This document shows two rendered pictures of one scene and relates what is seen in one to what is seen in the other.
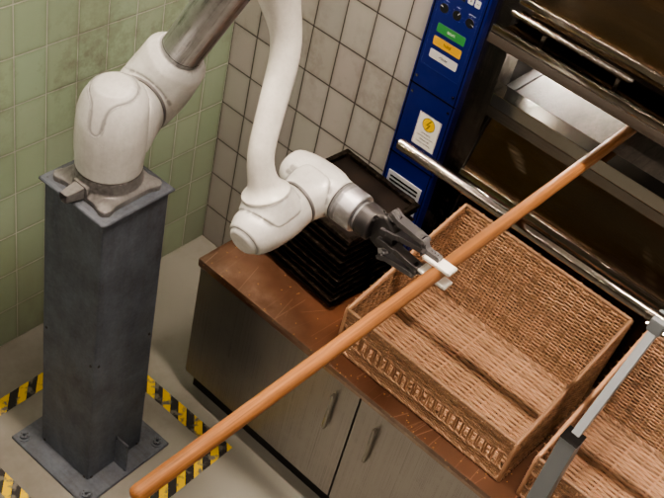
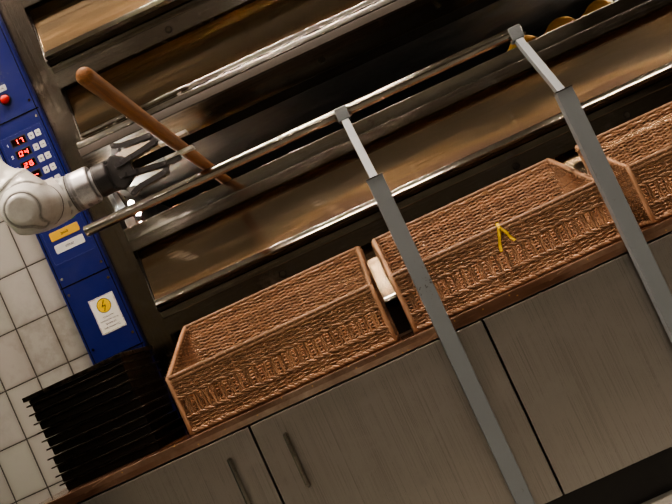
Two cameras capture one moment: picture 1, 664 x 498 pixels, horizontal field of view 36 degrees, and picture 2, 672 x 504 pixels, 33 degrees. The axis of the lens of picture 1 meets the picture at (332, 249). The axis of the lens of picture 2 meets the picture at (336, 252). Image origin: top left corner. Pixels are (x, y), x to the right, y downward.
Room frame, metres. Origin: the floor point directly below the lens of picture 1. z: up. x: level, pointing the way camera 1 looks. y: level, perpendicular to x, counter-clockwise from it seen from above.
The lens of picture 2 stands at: (-0.75, 0.85, 0.68)
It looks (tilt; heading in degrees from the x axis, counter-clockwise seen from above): 3 degrees up; 330
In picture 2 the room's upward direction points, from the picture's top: 25 degrees counter-clockwise
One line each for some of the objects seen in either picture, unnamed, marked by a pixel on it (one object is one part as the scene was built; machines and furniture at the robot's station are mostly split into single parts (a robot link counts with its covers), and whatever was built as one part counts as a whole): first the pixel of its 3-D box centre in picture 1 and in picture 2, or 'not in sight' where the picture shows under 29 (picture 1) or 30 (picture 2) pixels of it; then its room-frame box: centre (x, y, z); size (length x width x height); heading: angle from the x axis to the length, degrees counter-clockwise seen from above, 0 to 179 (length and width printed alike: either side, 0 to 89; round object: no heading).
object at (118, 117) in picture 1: (114, 122); not in sight; (1.80, 0.54, 1.17); 0.18 x 0.16 x 0.22; 169
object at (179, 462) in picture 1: (455, 259); (182, 148); (1.61, -0.25, 1.20); 1.71 x 0.03 x 0.03; 149
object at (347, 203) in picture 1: (352, 208); (85, 187); (1.68, -0.02, 1.20); 0.09 x 0.06 x 0.09; 149
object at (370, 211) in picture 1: (378, 227); (114, 174); (1.65, -0.08, 1.20); 0.09 x 0.07 x 0.08; 59
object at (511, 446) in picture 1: (481, 333); (281, 333); (1.92, -0.43, 0.72); 0.56 x 0.49 x 0.28; 58
